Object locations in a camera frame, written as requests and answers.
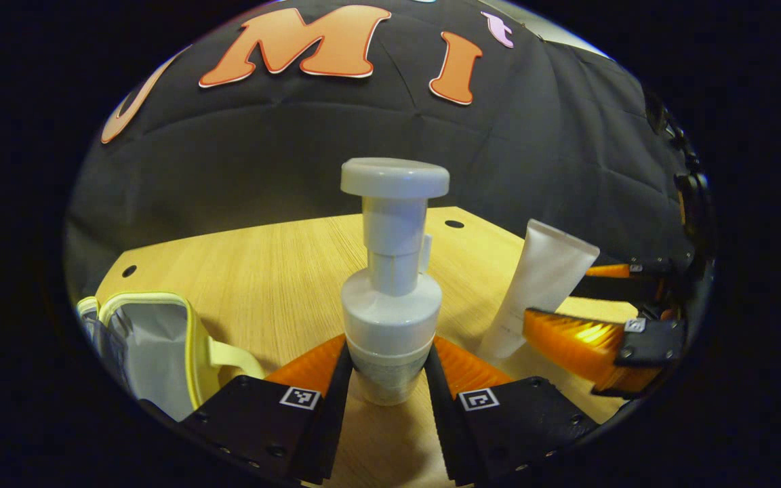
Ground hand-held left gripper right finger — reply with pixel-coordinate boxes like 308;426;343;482
424;335;598;485

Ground black backdrop cloth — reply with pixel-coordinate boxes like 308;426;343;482
65;0;710;299

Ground white pump bottle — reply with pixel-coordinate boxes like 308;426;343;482
340;157;450;406

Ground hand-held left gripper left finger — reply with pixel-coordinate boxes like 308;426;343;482
180;333;354;485

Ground pale yellow suitcase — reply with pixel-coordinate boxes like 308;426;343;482
77;291;266;422

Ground white squeeze tube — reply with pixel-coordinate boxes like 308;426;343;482
477;219;600;363

